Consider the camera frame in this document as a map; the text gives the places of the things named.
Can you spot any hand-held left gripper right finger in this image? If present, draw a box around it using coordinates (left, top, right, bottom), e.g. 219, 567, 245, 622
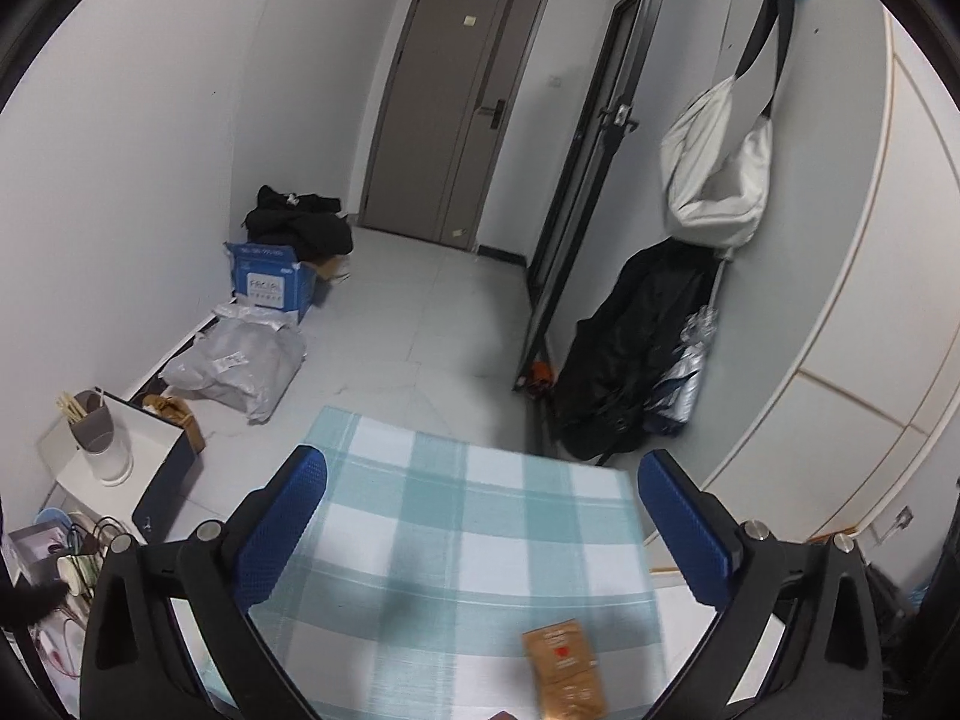
636, 448, 887, 720

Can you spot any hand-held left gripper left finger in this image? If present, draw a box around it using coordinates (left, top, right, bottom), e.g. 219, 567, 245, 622
79, 445, 329, 720

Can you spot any brown sachet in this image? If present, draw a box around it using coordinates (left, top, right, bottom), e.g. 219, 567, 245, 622
523, 619, 609, 718

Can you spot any white shoulder bag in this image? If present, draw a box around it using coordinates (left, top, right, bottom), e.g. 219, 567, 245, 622
660, 0, 797, 250

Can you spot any silver folding umbrella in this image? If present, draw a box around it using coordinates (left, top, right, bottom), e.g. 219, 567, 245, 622
649, 262, 730, 436

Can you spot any white navy side cabinet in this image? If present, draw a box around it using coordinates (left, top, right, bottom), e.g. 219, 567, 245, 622
56, 390, 205, 541

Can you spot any grey plastic mailer bag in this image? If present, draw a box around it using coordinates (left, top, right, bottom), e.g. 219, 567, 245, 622
161, 304, 307, 422

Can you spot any teal checked tablecloth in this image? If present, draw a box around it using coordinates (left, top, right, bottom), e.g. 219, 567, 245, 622
180, 405, 722, 720

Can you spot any white translucent container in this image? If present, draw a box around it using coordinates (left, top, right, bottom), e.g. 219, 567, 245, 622
82, 427, 134, 483

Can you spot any black jacket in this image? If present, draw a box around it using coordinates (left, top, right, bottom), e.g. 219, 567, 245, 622
551, 238, 725, 461

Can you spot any white striped mug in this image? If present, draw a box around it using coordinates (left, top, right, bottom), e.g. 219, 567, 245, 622
58, 551, 103, 595

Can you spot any blue cardboard box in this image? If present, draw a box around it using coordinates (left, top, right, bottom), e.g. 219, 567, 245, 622
225, 242, 320, 323

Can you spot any dark cloth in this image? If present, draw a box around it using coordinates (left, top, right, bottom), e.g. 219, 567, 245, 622
0, 577, 65, 627

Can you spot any pile of black clothes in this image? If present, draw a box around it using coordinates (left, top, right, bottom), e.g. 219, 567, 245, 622
244, 185, 353, 260

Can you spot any white wardrobe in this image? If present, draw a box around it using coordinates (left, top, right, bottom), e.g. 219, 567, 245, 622
660, 15, 960, 542

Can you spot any black framed glass door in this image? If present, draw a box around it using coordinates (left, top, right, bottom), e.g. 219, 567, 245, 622
514, 0, 680, 395

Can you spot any grey entrance door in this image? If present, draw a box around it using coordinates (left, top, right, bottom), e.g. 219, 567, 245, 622
358, 0, 548, 250

